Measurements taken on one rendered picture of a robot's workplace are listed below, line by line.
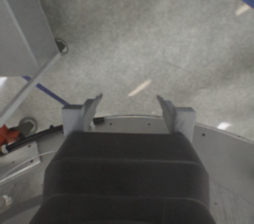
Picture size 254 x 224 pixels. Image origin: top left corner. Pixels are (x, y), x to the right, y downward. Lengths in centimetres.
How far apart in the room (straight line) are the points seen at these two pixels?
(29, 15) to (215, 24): 88
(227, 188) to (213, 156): 9
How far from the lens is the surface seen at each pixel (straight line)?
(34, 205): 55
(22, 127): 168
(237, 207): 54
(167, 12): 97
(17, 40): 89
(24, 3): 100
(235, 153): 61
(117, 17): 99
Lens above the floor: 93
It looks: 49 degrees down
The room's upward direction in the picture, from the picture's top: 167 degrees counter-clockwise
